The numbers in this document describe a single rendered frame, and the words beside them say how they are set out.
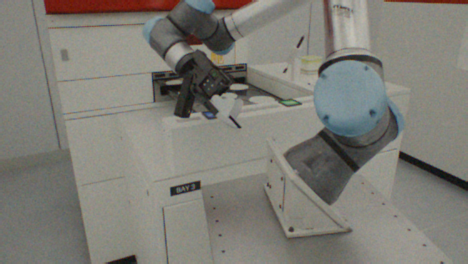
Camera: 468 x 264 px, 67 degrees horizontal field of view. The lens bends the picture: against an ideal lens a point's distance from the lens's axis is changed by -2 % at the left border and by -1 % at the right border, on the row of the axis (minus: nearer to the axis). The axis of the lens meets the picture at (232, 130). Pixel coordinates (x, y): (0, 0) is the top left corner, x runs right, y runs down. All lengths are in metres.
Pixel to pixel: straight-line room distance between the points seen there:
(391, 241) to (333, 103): 0.34
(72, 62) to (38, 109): 1.62
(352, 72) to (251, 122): 0.47
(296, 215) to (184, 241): 0.47
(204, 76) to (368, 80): 0.39
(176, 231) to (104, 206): 0.69
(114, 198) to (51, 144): 1.54
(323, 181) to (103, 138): 1.06
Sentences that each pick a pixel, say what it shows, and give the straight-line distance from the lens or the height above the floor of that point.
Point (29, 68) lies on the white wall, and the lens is 3.00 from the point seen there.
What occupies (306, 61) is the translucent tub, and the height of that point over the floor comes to 1.02.
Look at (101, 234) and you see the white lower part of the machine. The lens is 1.80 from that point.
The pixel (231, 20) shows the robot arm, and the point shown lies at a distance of 1.00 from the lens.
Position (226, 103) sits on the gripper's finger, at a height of 1.05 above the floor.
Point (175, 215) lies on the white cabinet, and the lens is 1.05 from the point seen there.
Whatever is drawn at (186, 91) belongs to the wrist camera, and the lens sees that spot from 0.88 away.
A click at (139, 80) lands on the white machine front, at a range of 1.53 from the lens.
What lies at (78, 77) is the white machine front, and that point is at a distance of 1.50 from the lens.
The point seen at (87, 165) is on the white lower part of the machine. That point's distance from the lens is 1.62.
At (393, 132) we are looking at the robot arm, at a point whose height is 1.03.
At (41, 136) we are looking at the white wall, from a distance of 3.14.
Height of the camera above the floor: 1.29
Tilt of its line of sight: 22 degrees down
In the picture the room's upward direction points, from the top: straight up
